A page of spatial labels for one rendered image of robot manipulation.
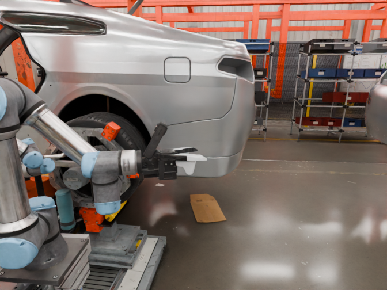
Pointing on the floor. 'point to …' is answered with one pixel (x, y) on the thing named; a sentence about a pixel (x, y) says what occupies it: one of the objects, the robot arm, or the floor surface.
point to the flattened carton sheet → (206, 208)
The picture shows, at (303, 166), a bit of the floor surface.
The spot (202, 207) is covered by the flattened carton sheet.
